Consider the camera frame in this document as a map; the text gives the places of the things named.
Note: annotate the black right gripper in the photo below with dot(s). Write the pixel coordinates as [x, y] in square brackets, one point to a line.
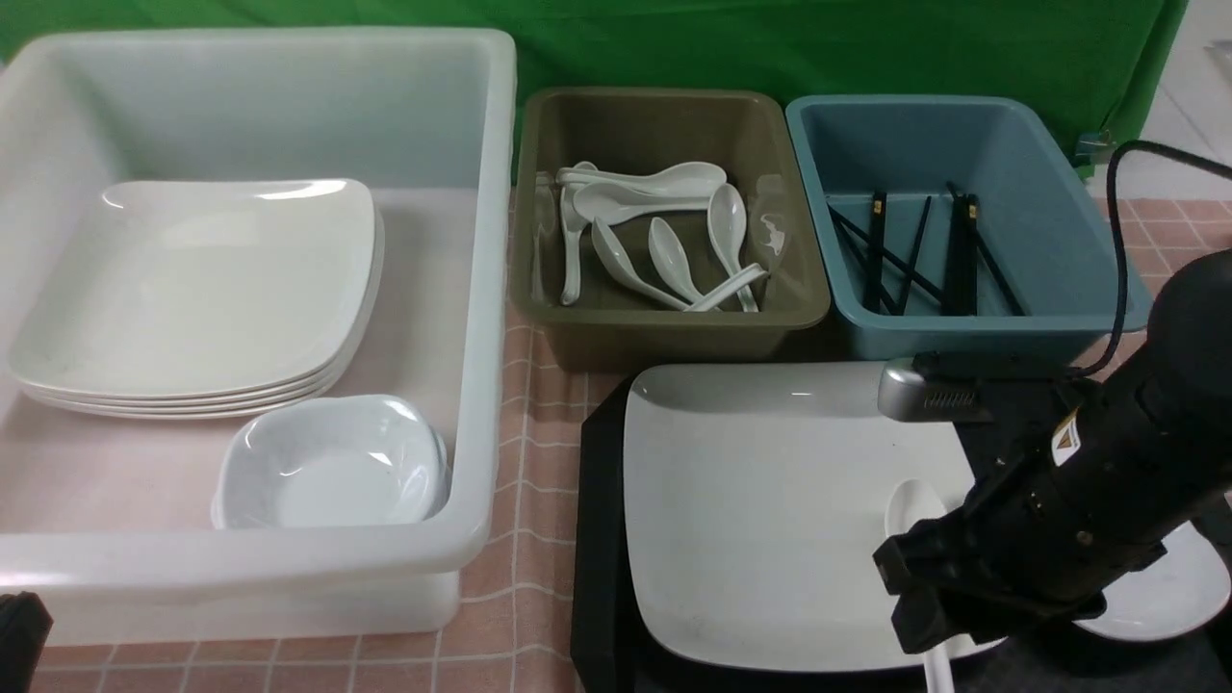
[1083, 499]

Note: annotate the white ceramic soup spoon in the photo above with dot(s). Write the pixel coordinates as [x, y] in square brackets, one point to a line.
[914, 500]

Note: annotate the large white square plate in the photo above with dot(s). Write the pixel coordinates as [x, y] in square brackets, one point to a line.
[755, 497]

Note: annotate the small white sauce dish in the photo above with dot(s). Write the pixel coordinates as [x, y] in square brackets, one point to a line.
[1179, 593]

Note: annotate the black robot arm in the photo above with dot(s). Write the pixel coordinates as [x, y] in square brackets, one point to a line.
[1187, 352]

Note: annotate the stacked white plate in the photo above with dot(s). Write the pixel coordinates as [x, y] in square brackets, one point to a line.
[246, 403]
[175, 289]

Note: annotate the top stacked white plate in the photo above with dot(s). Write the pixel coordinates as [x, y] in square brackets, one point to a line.
[175, 289]

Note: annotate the black chopstick in bin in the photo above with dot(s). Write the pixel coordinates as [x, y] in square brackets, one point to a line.
[872, 291]
[917, 242]
[960, 280]
[984, 254]

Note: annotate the black plastic serving tray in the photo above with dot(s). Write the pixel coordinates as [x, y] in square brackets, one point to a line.
[612, 651]

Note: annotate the blue plastic bin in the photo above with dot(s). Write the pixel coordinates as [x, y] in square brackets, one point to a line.
[1039, 222]

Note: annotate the pink checkered tablecloth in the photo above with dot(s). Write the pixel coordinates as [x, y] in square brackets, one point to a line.
[512, 624]

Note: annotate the white spoon in bin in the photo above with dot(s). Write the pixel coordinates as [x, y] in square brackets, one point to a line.
[670, 261]
[614, 204]
[687, 179]
[726, 226]
[617, 263]
[573, 224]

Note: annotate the olive green plastic bin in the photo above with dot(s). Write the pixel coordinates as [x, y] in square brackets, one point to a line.
[641, 132]

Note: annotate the green backdrop cloth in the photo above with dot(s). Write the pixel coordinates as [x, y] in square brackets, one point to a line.
[1086, 68]

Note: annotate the white square bowl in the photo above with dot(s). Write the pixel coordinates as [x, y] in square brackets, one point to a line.
[331, 462]

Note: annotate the large translucent white bin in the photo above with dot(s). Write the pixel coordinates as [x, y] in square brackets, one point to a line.
[108, 521]

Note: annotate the black object at corner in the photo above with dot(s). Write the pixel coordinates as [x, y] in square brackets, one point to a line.
[25, 625]

